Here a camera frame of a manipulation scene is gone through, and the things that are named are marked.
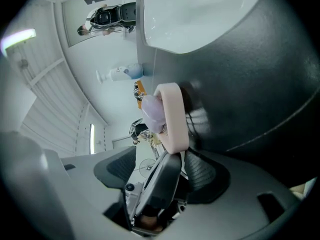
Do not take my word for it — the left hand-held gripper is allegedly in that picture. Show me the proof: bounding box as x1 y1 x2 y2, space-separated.
124 151 188 222

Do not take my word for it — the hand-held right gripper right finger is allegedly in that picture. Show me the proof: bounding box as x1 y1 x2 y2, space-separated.
159 146 302 240

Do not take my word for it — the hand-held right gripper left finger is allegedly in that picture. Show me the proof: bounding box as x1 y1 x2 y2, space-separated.
59 145 138 240

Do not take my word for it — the person's left hand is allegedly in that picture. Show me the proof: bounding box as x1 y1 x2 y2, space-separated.
138 212 164 233

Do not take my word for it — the black standing fan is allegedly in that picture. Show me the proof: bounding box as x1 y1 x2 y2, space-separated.
139 158 158 178

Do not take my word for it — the long ceiling light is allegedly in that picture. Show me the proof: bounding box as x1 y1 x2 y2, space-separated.
0 28 37 57
89 123 96 155

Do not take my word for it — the yellow striped item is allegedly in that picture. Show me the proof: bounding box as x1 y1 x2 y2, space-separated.
133 80 147 109

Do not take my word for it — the white pump bottle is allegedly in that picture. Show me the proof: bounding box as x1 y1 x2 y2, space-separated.
96 62 144 85

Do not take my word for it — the white sink basin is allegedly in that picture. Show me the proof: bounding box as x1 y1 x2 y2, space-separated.
142 0 266 55

